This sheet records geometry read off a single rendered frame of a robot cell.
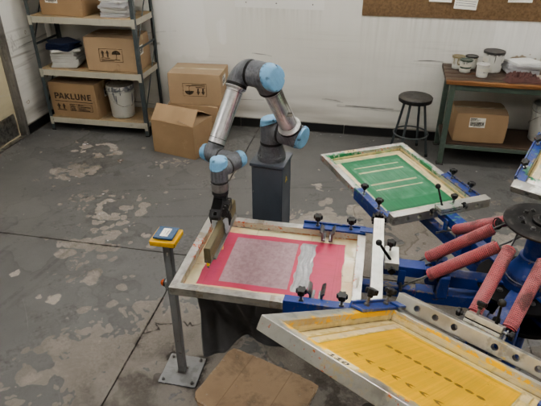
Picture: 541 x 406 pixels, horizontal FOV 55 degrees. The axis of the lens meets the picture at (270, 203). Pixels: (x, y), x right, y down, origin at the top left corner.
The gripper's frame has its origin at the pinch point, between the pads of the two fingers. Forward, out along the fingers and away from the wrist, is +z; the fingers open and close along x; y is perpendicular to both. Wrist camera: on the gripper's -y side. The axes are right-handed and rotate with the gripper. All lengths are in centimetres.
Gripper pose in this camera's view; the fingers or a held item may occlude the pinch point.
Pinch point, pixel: (220, 231)
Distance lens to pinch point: 235.4
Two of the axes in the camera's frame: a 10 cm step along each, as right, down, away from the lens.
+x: -9.8, -1.0, 1.7
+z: 0.0, 8.6, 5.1
